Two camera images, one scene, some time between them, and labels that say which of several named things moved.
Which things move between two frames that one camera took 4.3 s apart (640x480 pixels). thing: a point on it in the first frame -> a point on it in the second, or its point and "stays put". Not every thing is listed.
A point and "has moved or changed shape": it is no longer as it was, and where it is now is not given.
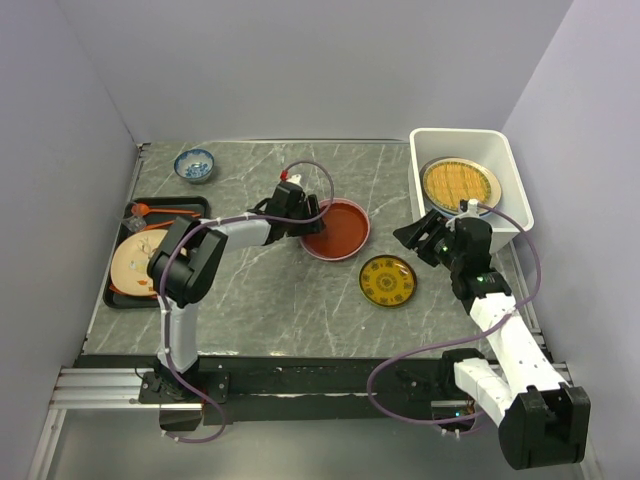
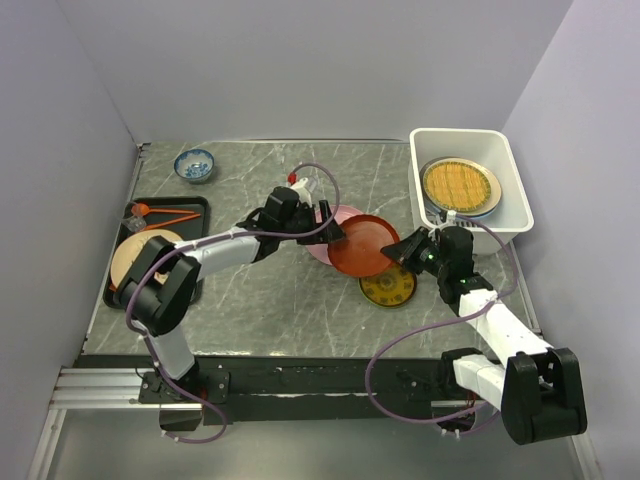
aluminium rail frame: (92, 388) stays put
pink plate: (334, 246) -> (344, 212)
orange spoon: (142, 209) stays put
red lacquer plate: (347, 228) has moved or changed shape
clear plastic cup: (135, 222) stays put
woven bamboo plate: (447, 182) stays put
